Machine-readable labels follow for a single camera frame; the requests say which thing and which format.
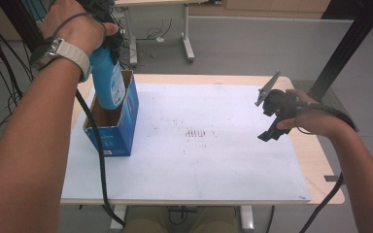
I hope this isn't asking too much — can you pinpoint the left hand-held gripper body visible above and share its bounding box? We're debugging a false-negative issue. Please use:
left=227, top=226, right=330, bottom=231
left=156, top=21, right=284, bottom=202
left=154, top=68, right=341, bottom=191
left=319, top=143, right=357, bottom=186
left=77, top=0, right=124, bottom=43

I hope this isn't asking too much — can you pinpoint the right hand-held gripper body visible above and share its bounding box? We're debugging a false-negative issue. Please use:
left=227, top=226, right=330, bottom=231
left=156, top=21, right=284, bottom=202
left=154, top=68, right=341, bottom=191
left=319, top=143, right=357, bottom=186
left=254, top=71, right=300, bottom=119

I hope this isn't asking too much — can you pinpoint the blue bottle with white cap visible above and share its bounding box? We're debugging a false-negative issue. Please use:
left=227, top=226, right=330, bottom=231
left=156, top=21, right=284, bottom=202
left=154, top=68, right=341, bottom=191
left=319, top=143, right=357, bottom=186
left=88, top=45, right=126, bottom=111

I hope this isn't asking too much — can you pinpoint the blue cardboard box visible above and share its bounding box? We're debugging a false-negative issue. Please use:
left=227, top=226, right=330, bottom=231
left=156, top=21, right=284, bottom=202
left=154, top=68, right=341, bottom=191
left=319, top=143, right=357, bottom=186
left=83, top=70, right=140, bottom=157

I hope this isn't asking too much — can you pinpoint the person's left hand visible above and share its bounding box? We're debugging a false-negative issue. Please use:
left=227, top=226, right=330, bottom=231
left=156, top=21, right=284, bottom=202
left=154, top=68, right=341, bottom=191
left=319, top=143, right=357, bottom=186
left=41, top=0, right=119, bottom=57

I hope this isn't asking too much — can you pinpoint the person's right hand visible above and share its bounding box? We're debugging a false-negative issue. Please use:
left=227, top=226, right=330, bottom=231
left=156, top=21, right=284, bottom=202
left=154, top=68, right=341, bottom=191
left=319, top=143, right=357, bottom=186
left=276, top=89, right=354, bottom=140

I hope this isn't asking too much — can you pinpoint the wristwatch with beige band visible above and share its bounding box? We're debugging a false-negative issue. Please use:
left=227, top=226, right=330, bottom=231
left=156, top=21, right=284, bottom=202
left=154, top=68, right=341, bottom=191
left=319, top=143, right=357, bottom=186
left=29, top=36, right=92, bottom=83

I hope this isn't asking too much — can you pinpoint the white desk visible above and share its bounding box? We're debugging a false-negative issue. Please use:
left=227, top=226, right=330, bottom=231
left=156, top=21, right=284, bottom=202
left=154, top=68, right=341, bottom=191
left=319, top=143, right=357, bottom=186
left=113, top=0, right=222, bottom=67

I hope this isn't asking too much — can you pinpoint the black metal stand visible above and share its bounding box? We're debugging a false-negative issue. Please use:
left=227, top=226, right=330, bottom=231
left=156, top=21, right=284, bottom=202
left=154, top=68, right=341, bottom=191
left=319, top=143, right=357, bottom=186
left=0, top=0, right=45, bottom=54
left=299, top=0, right=373, bottom=110

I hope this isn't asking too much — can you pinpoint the white table mat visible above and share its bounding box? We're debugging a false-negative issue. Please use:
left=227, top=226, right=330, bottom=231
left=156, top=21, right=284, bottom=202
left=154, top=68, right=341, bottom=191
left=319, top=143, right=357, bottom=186
left=61, top=83, right=311, bottom=202

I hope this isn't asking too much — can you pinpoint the white table leg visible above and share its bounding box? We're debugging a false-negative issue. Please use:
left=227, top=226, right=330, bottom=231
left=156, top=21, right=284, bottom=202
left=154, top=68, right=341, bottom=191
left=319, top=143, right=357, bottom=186
left=110, top=205, right=127, bottom=231
left=239, top=205, right=255, bottom=232

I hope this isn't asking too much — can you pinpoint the wooden cabinet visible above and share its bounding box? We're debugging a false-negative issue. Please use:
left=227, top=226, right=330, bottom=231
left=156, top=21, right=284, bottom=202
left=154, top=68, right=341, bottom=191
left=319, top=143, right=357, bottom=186
left=188, top=0, right=333, bottom=19

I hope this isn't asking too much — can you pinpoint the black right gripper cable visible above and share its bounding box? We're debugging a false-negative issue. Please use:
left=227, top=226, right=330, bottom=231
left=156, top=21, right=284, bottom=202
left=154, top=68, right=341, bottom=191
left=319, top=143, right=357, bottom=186
left=297, top=101, right=358, bottom=233

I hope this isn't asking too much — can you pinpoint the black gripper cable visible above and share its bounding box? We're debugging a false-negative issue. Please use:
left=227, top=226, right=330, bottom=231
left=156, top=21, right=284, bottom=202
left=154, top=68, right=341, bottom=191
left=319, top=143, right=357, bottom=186
left=75, top=88, right=126, bottom=227
left=297, top=101, right=358, bottom=233

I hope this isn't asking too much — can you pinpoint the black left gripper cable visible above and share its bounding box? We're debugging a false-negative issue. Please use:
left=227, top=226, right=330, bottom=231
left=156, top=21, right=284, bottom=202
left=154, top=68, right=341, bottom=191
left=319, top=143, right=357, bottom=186
left=75, top=88, right=126, bottom=227

